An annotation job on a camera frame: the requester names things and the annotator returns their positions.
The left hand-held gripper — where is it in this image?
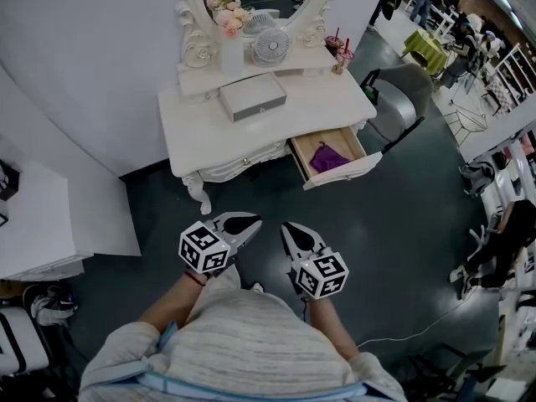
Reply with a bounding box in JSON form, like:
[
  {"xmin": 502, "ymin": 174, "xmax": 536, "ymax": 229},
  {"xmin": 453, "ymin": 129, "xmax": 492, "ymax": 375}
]
[{"xmin": 178, "ymin": 211, "xmax": 264, "ymax": 276}]

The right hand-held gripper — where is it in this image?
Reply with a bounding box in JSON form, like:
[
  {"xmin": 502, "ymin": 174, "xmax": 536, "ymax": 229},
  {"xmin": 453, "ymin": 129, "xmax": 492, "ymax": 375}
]
[{"xmin": 280, "ymin": 221, "xmax": 350, "ymax": 301}]

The wooden drawer white front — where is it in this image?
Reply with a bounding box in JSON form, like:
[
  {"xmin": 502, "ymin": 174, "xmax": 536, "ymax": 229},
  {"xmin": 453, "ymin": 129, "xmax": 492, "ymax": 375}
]
[{"xmin": 286, "ymin": 126, "xmax": 383, "ymax": 191}]

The person's left forearm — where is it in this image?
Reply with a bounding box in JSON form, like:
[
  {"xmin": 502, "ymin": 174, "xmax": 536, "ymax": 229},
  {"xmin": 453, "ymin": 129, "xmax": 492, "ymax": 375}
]
[{"xmin": 137, "ymin": 269, "xmax": 209, "ymax": 335}]

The person's right forearm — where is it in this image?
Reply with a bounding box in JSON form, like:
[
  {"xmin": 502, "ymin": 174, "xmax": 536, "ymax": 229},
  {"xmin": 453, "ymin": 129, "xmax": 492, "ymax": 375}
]
[{"xmin": 307, "ymin": 294, "xmax": 362, "ymax": 362}]

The white dressing table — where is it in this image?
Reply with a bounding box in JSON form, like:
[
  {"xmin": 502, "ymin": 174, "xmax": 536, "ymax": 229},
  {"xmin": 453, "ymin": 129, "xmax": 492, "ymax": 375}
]
[{"xmin": 157, "ymin": 50, "xmax": 383, "ymax": 216}]

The white drawer cabinet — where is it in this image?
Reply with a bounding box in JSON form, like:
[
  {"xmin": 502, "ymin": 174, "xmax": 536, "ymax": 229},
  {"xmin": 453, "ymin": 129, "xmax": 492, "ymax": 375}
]
[{"xmin": 0, "ymin": 160, "xmax": 95, "ymax": 283}]

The purple cloth pouch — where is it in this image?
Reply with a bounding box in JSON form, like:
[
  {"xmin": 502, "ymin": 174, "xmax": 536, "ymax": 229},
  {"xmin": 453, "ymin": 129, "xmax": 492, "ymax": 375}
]
[{"xmin": 309, "ymin": 141, "xmax": 353, "ymax": 175}]

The person's grey striped shirt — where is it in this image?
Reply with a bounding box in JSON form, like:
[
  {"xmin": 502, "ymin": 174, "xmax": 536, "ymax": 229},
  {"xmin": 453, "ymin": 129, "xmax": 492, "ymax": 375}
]
[{"xmin": 78, "ymin": 265, "xmax": 408, "ymax": 402}]

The grey jewellery box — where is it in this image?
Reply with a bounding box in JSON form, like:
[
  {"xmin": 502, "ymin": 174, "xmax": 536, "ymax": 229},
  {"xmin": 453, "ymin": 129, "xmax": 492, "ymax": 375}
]
[{"xmin": 219, "ymin": 71, "xmax": 289, "ymax": 124}]

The white vase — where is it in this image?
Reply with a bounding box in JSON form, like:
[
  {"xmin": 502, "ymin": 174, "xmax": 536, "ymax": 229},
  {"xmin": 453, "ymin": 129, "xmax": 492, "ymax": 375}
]
[{"xmin": 218, "ymin": 34, "xmax": 245, "ymax": 75}]

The grey padded chair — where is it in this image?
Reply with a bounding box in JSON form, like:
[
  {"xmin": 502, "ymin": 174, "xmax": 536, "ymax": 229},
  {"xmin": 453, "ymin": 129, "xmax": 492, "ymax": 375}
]
[{"xmin": 360, "ymin": 62, "xmax": 434, "ymax": 156}]

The white desk fan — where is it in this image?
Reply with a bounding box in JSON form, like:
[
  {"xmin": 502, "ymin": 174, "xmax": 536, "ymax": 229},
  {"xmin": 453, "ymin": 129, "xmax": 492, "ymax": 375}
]
[{"xmin": 250, "ymin": 27, "xmax": 291, "ymax": 69}]

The grey backpack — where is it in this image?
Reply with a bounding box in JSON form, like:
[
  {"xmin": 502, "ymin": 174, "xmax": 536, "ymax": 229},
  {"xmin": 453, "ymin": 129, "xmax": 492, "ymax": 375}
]
[{"xmin": 459, "ymin": 160, "xmax": 498, "ymax": 199}]

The pink cup with red straw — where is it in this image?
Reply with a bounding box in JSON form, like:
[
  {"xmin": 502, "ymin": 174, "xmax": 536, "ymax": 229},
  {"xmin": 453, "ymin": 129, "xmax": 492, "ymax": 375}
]
[
  {"xmin": 325, "ymin": 26, "xmax": 343, "ymax": 57},
  {"xmin": 336, "ymin": 37, "xmax": 357, "ymax": 74}
]

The black chair base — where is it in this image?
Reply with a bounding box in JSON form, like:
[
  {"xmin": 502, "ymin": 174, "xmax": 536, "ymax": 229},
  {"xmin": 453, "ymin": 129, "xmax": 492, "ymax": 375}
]
[{"xmin": 406, "ymin": 343, "xmax": 508, "ymax": 402}]

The pink flower bouquet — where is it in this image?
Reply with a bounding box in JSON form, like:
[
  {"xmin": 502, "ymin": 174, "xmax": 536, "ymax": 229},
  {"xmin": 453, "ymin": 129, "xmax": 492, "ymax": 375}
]
[{"xmin": 213, "ymin": 6, "xmax": 253, "ymax": 40}]

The grey and white bag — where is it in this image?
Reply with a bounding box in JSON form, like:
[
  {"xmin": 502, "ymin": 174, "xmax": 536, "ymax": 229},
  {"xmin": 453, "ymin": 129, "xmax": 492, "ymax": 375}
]
[{"xmin": 29, "ymin": 284, "xmax": 80, "ymax": 329}]

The white shelf rack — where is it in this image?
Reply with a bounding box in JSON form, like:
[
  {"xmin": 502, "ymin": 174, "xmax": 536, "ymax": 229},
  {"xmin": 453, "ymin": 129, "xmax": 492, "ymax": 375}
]
[{"xmin": 480, "ymin": 130, "xmax": 536, "ymax": 221}]

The table with green cloth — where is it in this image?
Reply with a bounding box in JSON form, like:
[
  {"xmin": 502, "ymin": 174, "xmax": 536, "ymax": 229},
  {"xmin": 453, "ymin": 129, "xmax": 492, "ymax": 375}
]
[{"xmin": 402, "ymin": 28, "xmax": 450, "ymax": 75}]

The white chair black trim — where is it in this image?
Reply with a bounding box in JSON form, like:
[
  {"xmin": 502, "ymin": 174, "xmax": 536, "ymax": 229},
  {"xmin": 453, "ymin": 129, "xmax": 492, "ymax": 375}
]
[{"xmin": 0, "ymin": 306, "xmax": 52, "ymax": 379}]

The white floor cable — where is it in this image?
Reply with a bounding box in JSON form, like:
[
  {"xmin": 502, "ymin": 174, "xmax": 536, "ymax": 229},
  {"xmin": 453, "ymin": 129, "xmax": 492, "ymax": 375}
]
[{"xmin": 355, "ymin": 294, "xmax": 477, "ymax": 348}]

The white wire stool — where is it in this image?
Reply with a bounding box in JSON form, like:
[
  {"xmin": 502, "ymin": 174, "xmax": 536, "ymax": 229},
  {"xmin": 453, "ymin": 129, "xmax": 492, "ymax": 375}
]
[{"xmin": 442, "ymin": 106, "xmax": 490, "ymax": 148}]

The black wire holder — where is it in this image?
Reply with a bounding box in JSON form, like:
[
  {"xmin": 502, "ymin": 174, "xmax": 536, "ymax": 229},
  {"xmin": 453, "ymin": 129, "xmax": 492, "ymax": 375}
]
[{"xmin": 0, "ymin": 158, "xmax": 21, "ymax": 203}]

